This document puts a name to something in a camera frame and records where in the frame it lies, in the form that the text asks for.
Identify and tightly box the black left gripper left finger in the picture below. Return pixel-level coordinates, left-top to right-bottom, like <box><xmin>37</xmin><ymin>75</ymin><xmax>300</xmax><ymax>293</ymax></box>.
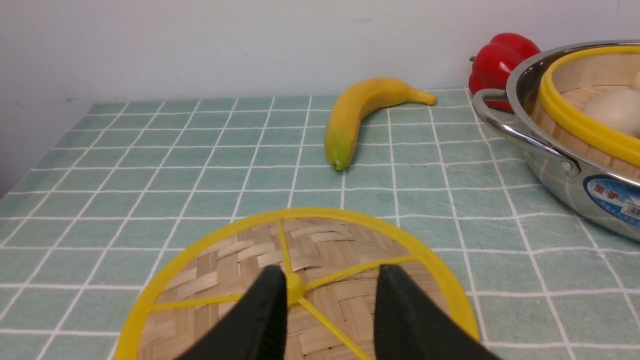
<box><xmin>177</xmin><ymin>265</ymin><xmax>288</xmax><ymax>360</ymax></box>

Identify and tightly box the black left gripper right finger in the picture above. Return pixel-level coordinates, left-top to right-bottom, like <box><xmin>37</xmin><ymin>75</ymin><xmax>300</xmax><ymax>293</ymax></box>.
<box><xmin>374</xmin><ymin>264</ymin><xmax>499</xmax><ymax>360</ymax></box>

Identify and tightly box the bamboo steamer lid yellow rim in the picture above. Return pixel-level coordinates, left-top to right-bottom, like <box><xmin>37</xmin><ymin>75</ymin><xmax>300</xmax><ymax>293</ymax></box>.
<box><xmin>114</xmin><ymin>207</ymin><xmax>480</xmax><ymax>360</ymax></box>

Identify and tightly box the bamboo steamer basket yellow rim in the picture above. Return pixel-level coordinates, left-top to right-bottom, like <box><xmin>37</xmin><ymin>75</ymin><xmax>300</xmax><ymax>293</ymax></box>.
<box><xmin>530</xmin><ymin>45</ymin><xmax>640</xmax><ymax>182</ymax></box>

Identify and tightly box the stainless steel pot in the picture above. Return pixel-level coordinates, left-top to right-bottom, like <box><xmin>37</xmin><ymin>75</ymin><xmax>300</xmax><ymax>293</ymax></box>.
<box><xmin>471</xmin><ymin>39</ymin><xmax>639</xmax><ymax>240</ymax></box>

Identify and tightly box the yellow banana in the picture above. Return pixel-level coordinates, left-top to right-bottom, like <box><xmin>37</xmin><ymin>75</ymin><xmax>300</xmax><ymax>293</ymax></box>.
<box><xmin>324</xmin><ymin>77</ymin><xmax>438</xmax><ymax>172</ymax></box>

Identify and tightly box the red bell pepper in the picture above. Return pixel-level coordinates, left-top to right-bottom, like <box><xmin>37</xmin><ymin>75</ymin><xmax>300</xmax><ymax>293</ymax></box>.
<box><xmin>468</xmin><ymin>32</ymin><xmax>541</xmax><ymax>96</ymax></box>

